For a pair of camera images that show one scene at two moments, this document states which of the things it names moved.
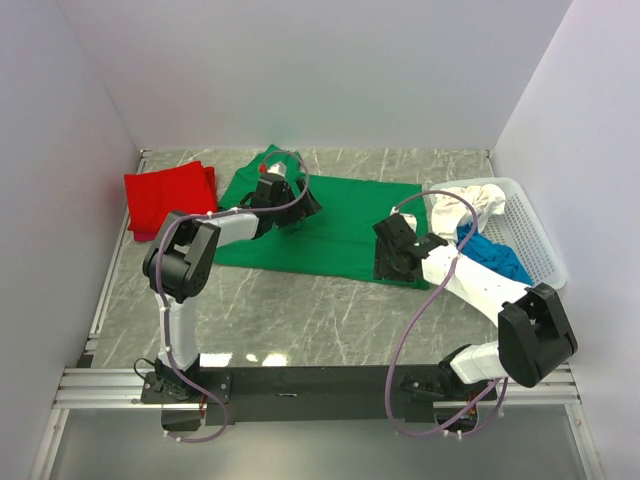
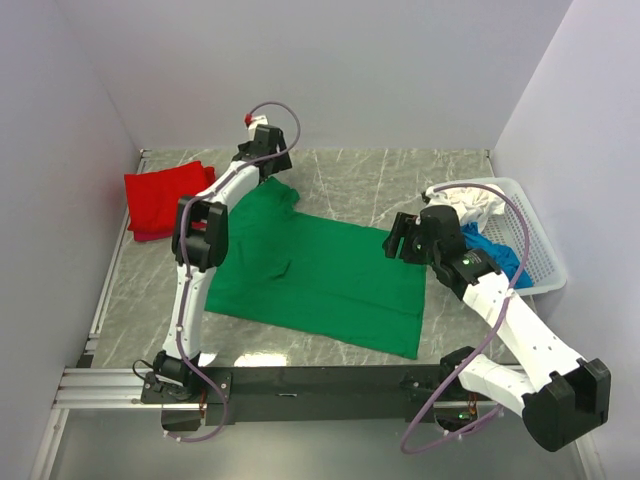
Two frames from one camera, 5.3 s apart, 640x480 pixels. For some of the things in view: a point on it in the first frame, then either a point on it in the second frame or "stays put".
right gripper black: [381, 269] → [405, 225]
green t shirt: [335, 241] → [334, 282]
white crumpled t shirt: [448, 211] stays put
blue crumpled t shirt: [485, 248] stays put
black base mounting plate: [307, 393] stays put
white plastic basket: [521, 227] stays put
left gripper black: [303, 208] → [282, 162]
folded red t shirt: [151, 195] stays put
